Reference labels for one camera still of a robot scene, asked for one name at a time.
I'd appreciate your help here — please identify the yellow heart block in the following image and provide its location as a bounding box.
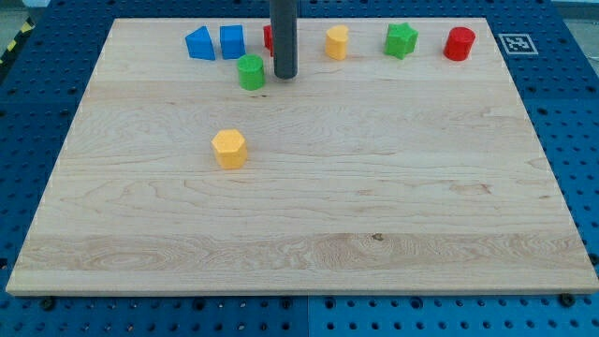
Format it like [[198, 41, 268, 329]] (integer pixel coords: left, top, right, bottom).
[[325, 24, 349, 61]]

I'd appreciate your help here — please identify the green star block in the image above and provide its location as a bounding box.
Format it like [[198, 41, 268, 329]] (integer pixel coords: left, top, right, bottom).
[[384, 22, 418, 60]]

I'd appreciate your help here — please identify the blue cube block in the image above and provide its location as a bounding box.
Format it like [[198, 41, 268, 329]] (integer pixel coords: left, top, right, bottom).
[[220, 24, 245, 60]]

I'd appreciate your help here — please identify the black yellow hazard tape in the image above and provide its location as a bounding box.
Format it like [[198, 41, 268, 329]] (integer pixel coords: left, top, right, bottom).
[[1, 17, 36, 66]]

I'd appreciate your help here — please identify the red cylinder block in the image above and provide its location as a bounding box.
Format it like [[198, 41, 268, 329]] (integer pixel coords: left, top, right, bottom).
[[444, 26, 476, 62]]

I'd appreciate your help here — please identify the yellow hexagon block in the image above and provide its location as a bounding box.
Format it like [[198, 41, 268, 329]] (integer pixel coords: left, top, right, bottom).
[[211, 129, 248, 169]]

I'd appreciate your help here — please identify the red block behind rod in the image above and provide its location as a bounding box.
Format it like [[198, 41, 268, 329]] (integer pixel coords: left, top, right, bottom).
[[263, 25, 273, 57]]

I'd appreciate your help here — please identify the green cylinder block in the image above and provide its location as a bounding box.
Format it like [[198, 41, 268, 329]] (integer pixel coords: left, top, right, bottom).
[[237, 54, 265, 91]]

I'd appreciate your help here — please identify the white fiducial marker tag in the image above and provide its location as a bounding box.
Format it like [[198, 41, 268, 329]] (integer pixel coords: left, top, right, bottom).
[[499, 33, 538, 55]]

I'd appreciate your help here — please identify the blue triangle block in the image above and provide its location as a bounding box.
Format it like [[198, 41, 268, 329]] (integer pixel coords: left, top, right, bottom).
[[185, 26, 216, 61]]

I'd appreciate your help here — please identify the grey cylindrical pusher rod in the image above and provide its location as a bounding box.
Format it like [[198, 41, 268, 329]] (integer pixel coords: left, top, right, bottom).
[[270, 0, 298, 80]]

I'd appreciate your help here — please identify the light wooden board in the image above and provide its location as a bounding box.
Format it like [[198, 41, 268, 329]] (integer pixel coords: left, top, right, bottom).
[[7, 18, 598, 297]]

